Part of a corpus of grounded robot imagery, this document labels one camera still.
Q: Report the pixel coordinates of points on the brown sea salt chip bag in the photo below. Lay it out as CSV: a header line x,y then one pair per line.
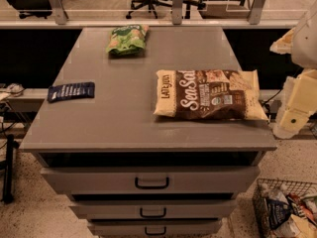
x,y
213,94

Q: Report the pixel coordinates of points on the wire mesh basket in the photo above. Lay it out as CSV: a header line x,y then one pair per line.
x,y
263,186

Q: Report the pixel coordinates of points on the top grey drawer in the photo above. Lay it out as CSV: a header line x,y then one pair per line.
x,y
137,180

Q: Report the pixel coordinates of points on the red snack bag in basket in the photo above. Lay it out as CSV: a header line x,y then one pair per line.
x,y
304,206

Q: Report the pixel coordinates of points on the black office chair centre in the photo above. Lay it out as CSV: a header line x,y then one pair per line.
x,y
150,4

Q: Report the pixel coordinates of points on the bottom grey drawer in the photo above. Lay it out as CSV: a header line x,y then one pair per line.
x,y
154,227

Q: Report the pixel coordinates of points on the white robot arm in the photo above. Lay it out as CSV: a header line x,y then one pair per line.
x,y
301,41

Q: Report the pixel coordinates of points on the grey drawer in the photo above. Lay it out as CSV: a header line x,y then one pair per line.
x,y
153,209
137,180
154,227

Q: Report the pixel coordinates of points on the blue white bag in basket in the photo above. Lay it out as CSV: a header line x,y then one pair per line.
x,y
278,208

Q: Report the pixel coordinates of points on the grey drawer cabinet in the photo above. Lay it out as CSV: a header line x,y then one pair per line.
x,y
118,128

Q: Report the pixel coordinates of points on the dark blue snack packet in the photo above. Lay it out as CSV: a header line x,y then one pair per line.
x,y
71,91

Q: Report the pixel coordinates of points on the middle grey drawer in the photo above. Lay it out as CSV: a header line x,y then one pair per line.
x,y
153,209

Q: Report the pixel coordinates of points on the black metal stand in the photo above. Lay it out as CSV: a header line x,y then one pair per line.
x,y
7,196

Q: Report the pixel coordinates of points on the green snack bag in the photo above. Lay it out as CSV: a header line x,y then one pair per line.
x,y
127,40

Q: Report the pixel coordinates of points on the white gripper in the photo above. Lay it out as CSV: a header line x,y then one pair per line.
x,y
306,45

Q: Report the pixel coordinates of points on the yellow bag in basket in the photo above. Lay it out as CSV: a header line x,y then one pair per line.
x,y
296,227

